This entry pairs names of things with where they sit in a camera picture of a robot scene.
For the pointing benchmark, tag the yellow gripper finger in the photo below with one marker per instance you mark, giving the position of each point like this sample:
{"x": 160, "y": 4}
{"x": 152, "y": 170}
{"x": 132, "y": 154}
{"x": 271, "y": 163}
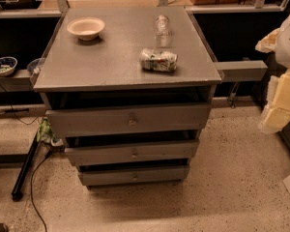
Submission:
{"x": 268, "y": 43}
{"x": 276, "y": 113}

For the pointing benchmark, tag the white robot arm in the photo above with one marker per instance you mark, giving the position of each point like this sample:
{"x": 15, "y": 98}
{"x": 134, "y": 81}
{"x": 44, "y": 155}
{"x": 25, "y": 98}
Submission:
{"x": 282, "y": 53}

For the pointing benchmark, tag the grey top drawer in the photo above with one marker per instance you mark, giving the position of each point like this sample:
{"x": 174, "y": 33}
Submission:
{"x": 128, "y": 119}

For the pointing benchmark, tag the grey drawer cabinet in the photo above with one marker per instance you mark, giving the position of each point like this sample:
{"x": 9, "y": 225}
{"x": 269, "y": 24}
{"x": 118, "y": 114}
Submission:
{"x": 106, "y": 72}

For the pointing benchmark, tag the grey side shelf block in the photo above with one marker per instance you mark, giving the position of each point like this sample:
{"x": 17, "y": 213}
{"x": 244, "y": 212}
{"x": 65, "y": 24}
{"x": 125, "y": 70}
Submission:
{"x": 239, "y": 71}

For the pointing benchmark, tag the clear plastic bottle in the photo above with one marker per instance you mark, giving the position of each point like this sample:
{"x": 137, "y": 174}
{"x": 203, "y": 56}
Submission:
{"x": 162, "y": 30}

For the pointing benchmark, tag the crushed green white can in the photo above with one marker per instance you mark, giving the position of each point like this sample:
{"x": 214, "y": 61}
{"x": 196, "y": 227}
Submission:
{"x": 158, "y": 61}

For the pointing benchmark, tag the beige bowl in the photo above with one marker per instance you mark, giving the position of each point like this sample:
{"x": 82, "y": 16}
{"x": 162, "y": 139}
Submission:
{"x": 86, "y": 28}

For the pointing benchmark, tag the clear glass bowl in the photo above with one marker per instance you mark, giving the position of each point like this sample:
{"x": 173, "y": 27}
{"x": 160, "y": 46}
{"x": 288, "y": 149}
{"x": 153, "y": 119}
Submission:
{"x": 35, "y": 66}

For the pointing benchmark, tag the green white bag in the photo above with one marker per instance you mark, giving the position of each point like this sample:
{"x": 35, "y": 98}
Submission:
{"x": 46, "y": 135}

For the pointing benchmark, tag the grey left counter shelf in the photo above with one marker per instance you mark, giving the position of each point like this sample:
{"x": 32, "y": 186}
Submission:
{"x": 19, "y": 81}

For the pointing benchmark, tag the blue patterned bowl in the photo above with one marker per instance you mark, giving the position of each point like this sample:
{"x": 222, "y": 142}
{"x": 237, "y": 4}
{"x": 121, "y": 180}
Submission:
{"x": 7, "y": 65}

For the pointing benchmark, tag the black pole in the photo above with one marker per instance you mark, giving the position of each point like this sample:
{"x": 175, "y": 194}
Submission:
{"x": 17, "y": 190}

